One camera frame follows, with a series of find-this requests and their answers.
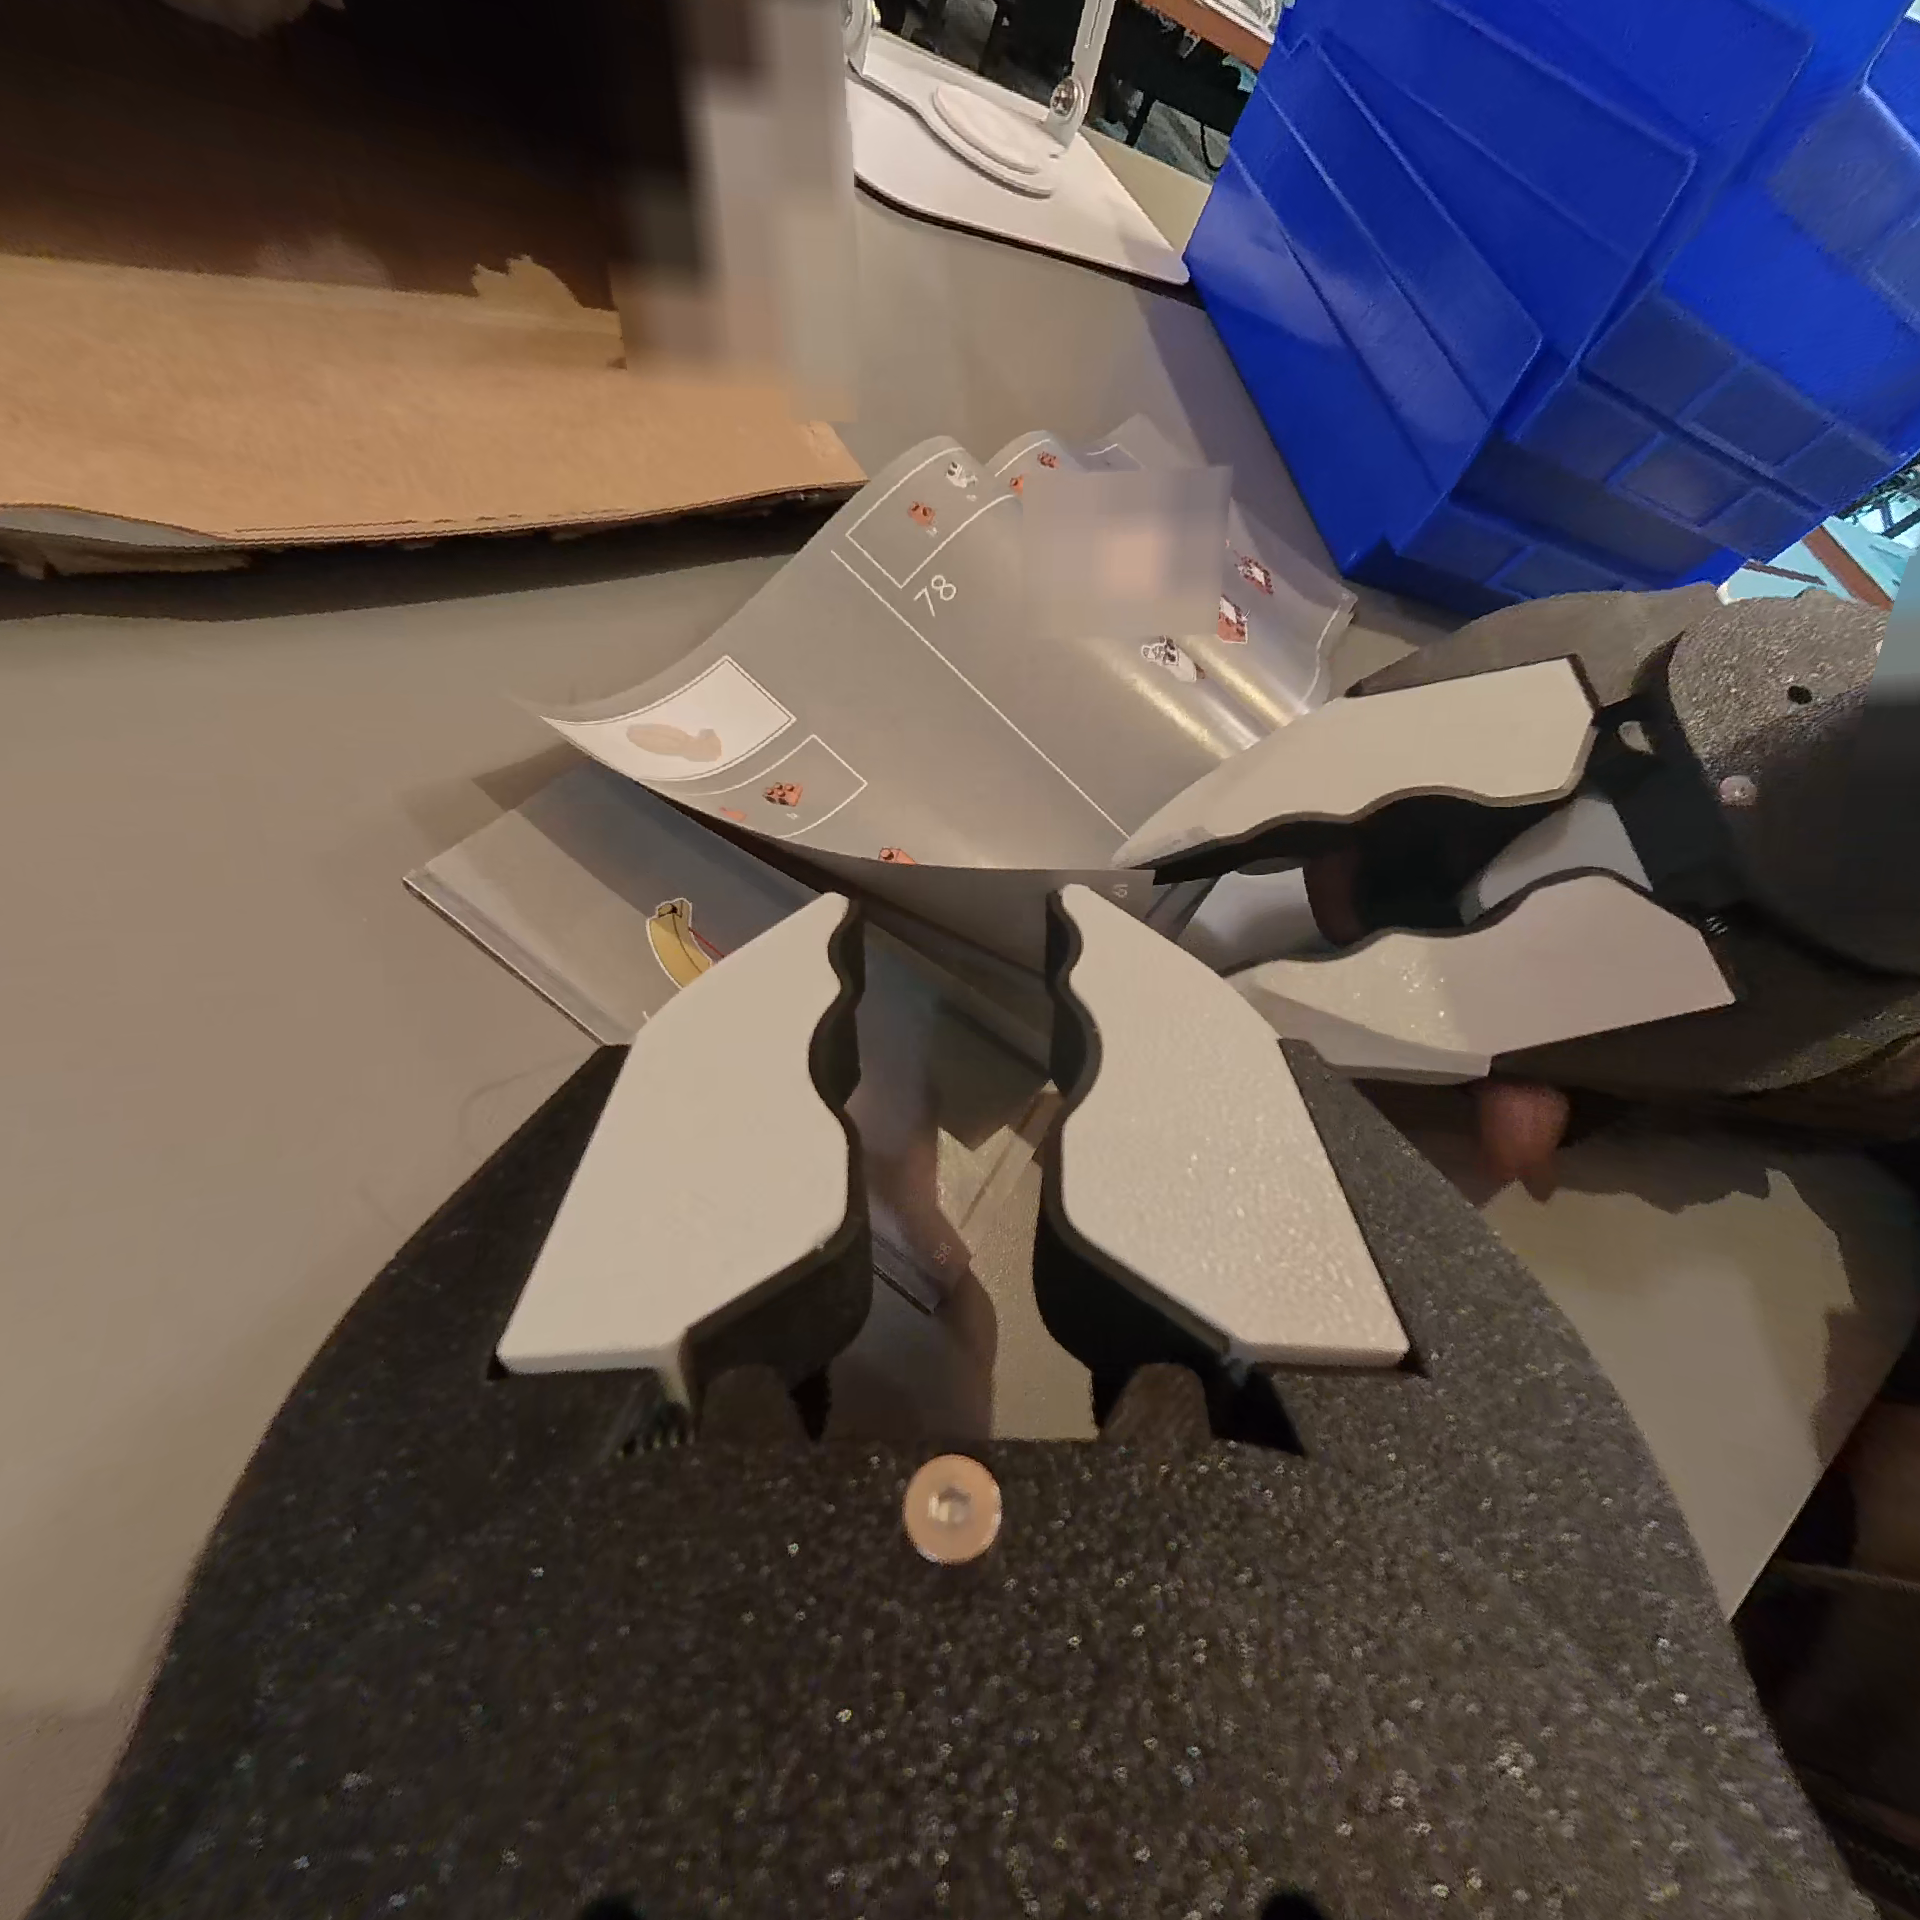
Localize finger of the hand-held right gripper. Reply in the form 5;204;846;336
1231;872;1742;1089
1117;662;1601;879

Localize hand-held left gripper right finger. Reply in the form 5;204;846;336
1035;883;1415;1376

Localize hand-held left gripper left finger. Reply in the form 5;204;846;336
497;892;874;1383

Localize grey instruction booklet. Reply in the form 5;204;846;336
407;422;1366;1322

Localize grey desk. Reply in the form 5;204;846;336
0;182;1862;1920

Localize person's right hand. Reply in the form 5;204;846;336
1466;1074;1583;1196

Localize white curved board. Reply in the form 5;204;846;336
851;26;1193;290

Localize colourful printed toy box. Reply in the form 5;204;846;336
0;0;867;579

